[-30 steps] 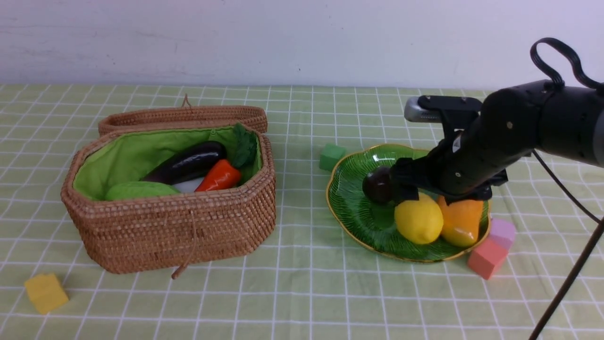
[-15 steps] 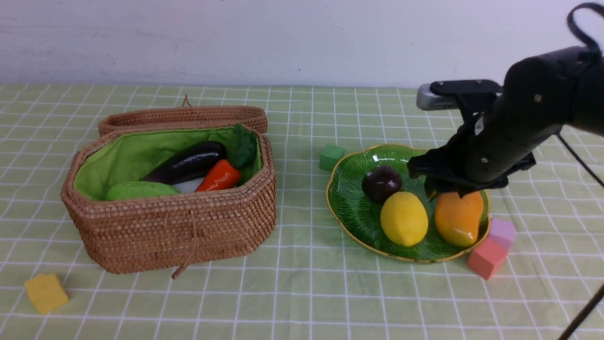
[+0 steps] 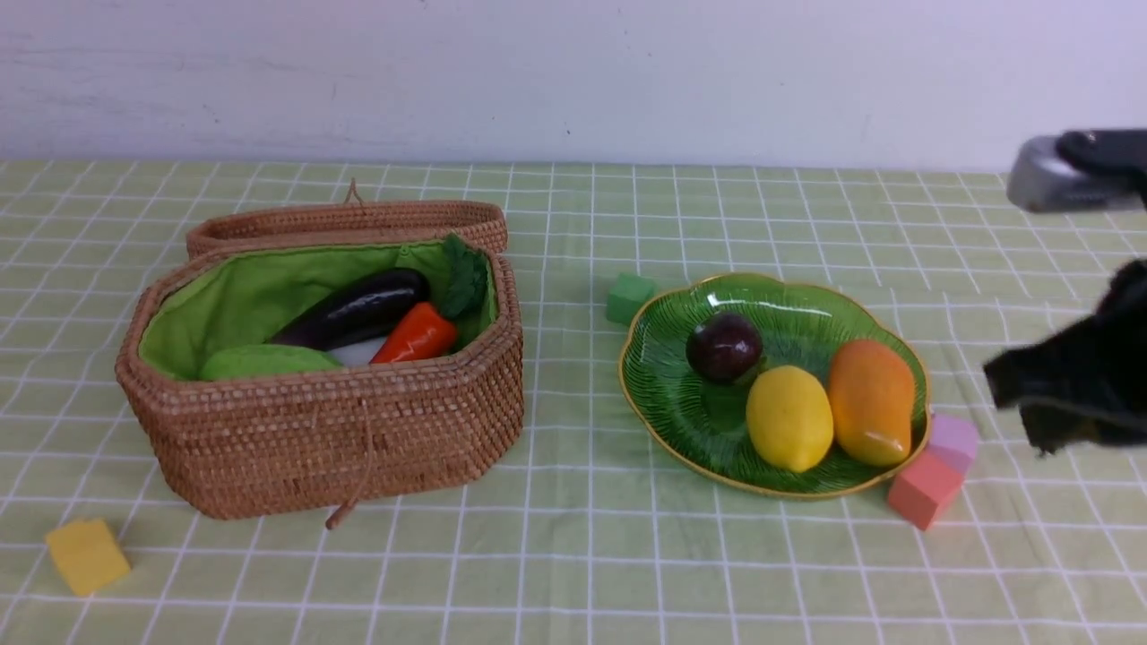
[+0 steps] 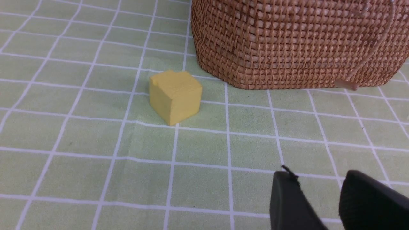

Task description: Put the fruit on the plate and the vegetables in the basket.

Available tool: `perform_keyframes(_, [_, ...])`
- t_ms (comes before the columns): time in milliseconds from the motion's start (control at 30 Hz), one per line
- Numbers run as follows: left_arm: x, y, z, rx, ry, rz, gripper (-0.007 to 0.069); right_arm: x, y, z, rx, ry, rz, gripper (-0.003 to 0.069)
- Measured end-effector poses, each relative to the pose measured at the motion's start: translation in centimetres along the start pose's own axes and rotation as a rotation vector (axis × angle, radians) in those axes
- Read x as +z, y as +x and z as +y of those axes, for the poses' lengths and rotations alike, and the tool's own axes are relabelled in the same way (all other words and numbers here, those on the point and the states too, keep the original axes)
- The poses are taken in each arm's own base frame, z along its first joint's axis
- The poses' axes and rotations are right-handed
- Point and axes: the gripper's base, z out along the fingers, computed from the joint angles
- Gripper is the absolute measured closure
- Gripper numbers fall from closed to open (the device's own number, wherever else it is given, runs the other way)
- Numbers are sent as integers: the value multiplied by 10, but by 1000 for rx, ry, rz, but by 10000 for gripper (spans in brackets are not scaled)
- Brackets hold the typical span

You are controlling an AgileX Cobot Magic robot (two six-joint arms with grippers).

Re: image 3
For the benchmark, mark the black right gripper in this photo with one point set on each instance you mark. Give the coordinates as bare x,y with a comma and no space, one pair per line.
1086,384

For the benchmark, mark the orange toy mango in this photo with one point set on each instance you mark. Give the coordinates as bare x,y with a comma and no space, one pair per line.
871,390

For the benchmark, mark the yellow toy lemon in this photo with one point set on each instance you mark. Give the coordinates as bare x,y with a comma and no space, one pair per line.
789,419

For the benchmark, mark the dark red passion fruit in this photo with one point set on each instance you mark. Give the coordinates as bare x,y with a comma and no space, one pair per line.
724,348

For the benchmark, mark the orange toy carrot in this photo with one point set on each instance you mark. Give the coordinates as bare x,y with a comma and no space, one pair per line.
430,329

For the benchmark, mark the purple toy eggplant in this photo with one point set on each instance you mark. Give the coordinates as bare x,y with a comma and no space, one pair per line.
365,309

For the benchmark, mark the white toy radish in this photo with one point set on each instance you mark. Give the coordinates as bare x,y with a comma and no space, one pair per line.
357,354

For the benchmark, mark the light green toy gourd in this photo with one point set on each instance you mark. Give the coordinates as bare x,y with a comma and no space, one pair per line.
264,360

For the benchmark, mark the pink foam cube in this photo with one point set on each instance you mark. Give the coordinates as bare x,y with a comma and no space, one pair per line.
954,441

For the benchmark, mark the coral foam block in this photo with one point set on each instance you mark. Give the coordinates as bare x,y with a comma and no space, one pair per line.
924,490

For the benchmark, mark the green glass leaf plate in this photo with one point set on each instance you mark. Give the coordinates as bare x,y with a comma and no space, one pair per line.
703,425

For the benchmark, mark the green foam cube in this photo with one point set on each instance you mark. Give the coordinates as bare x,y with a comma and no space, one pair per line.
626,297

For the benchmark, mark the green checkered tablecloth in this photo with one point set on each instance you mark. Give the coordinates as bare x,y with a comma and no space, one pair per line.
586,532

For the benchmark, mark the wicker basket lid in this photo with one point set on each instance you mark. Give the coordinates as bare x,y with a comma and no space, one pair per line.
481,223

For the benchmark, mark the woven wicker basket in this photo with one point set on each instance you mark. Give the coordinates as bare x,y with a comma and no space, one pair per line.
296,442

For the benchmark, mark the yellow foam block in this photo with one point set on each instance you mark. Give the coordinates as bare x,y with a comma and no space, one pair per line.
87,555

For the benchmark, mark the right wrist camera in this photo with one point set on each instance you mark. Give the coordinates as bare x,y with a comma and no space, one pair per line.
1103,169

